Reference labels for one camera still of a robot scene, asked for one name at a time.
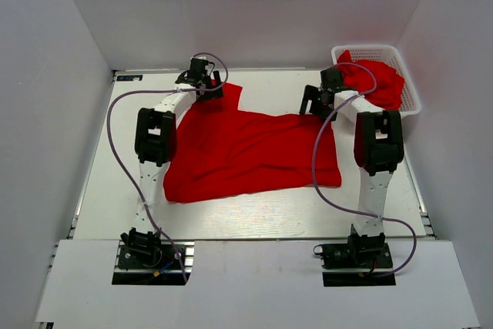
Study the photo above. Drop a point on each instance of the red t shirt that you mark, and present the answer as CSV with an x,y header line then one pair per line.
x,y
390,84
223,151

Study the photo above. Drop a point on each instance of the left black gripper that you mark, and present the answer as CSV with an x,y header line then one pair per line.
x,y
212,94

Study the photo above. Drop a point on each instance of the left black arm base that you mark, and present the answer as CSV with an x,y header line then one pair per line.
x,y
144,259

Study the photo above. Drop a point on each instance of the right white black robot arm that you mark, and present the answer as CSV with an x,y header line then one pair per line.
x,y
378,149

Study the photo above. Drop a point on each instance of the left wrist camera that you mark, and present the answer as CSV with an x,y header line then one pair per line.
x,y
196,69

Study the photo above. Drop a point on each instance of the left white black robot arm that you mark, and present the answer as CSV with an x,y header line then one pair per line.
x,y
156,137

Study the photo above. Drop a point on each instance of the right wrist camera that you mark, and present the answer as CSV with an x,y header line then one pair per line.
x,y
331,80

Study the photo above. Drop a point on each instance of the red t shirt in basket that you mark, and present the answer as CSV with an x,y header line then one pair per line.
x,y
390,84

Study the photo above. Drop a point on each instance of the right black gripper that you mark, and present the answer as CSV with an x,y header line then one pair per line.
x,y
310,92

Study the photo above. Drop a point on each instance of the dark label sticker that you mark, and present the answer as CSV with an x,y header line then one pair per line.
x,y
129,78

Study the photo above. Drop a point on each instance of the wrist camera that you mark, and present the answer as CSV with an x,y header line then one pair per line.
x,y
331,80
196,69

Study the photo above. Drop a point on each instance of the white plastic basket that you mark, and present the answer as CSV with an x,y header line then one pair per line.
x,y
389,55

